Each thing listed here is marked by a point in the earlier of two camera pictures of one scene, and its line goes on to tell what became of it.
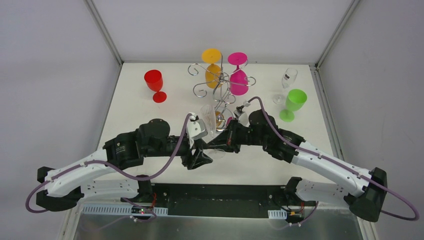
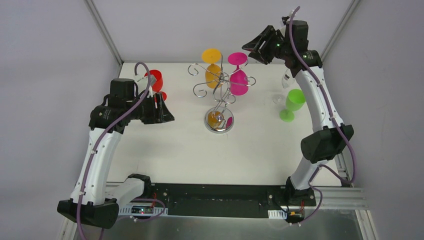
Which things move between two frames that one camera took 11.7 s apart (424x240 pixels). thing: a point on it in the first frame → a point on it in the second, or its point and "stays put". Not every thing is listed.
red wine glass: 154,80 stays put
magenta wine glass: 238,81 stays put
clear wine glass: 288,77 stays put
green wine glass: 295,100 stays put
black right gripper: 230,137 → 265,46
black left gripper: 191,156 → 157,110
